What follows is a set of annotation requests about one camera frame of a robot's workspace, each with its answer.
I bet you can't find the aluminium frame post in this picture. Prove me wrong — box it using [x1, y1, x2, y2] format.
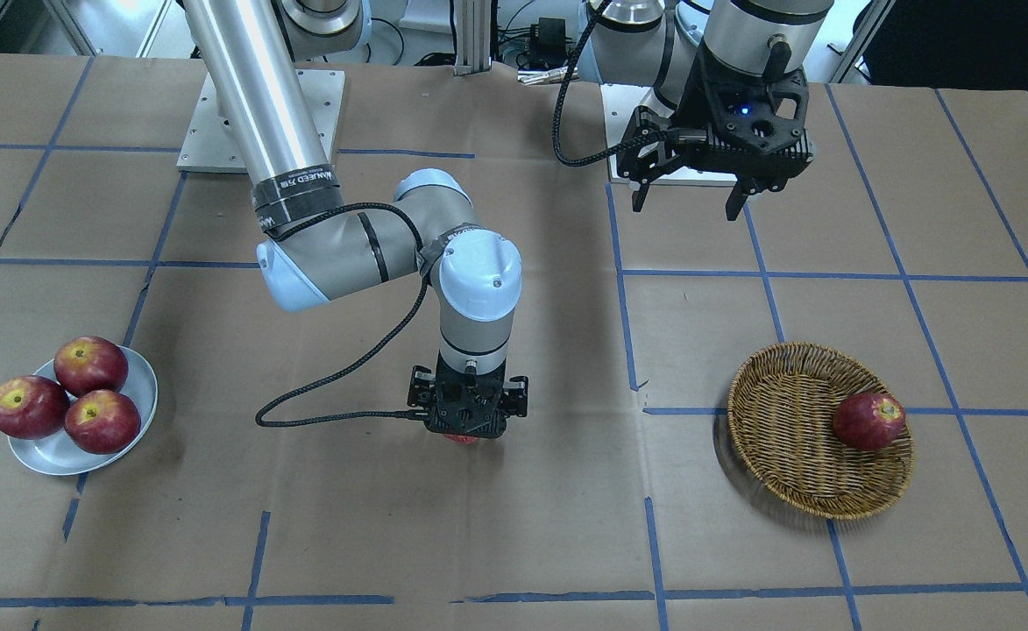
[452, 1, 494, 76]

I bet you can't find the red apple with yellow top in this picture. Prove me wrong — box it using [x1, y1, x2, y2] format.
[0, 375, 70, 440]

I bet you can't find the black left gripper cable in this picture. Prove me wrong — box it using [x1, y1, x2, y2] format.
[551, 0, 655, 168]

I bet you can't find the red apple plate far side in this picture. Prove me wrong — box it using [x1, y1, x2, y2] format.
[53, 336, 129, 398]

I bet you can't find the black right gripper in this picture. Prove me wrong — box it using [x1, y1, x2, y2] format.
[407, 357, 528, 439]

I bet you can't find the black power adapter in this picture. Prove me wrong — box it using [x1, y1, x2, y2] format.
[529, 17, 567, 59]

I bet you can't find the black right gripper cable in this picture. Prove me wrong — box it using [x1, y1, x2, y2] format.
[255, 202, 431, 429]

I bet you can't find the woven wicker basket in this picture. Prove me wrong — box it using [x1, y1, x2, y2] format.
[727, 341, 917, 520]

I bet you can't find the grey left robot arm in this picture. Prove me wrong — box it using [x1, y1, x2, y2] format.
[554, 1, 833, 221]

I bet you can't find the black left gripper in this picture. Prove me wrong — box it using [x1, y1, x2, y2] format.
[617, 61, 814, 221]

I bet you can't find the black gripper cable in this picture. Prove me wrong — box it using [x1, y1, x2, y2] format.
[551, 0, 655, 168]
[255, 202, 431, 429]

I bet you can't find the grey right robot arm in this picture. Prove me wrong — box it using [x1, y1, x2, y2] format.
[182, 1, 528, 440]

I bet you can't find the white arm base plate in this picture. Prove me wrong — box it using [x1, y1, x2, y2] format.
[177, 69, 345, 182]
[601, 81, 742, 188]

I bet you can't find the light blue plate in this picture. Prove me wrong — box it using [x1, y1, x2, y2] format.
[8, 346, 160, 476]

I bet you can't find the red apple on plate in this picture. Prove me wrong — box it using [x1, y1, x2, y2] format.
[62, 389, 141, 455]

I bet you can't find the red apple in basket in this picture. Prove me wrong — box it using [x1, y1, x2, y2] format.
[833, 392, 906, 451]

